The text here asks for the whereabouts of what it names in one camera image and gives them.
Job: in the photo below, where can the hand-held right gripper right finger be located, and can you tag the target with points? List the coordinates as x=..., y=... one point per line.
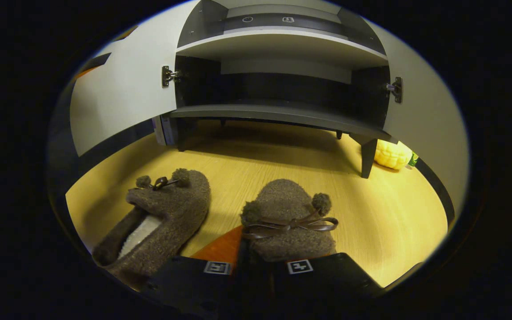
x=327, y=280

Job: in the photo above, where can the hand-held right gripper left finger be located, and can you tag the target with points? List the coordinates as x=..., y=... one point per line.
x=185, y=280

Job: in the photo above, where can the brown fuzzy shoe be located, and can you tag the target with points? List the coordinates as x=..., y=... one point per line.
x=287, y=200
x=171, y=213

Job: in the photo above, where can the white cabinet door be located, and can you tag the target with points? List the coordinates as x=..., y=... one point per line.
x=434, y=120
x=127, y=89

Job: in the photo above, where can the white and grey shoe cabinet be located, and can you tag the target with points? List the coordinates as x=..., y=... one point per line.
x=282, y=49

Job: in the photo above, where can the metal door hinge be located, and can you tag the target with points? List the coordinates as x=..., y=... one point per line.
x=396, y=89
x=167, y=76

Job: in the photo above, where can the yellow plush toy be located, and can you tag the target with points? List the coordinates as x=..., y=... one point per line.
x=391, y=154

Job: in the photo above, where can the small green object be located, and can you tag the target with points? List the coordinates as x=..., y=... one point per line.
x=412, y=160

